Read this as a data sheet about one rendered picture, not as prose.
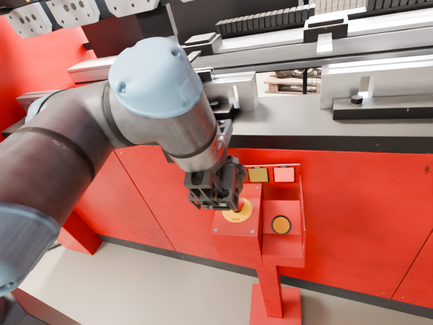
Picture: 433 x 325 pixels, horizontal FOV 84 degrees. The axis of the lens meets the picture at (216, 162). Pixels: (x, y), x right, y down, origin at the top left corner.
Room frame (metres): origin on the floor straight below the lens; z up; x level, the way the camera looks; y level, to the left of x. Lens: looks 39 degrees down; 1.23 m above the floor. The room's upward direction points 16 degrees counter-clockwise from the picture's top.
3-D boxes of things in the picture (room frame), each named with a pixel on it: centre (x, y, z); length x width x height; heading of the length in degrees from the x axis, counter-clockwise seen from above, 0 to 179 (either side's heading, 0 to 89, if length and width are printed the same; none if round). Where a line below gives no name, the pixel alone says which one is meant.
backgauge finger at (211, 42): (0.90, -0.03, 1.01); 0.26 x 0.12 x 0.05; 151
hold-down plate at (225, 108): (0.70, 0.05, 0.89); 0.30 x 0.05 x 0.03; 61
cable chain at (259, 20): (1.02, -0.32, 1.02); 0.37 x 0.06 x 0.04; 61
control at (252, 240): (0.36, -0.06, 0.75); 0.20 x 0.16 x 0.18; 68
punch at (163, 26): (0.77, 0.05, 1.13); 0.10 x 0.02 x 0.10; 61
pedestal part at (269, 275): (0.36, -0.06, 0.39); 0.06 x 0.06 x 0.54; 68
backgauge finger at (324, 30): (0.70, -0.40, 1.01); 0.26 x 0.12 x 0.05; 151
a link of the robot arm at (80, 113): (0.26, 0.13, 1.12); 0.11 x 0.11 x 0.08; 75
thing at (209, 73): (0.76, 0.03, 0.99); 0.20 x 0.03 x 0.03; 61
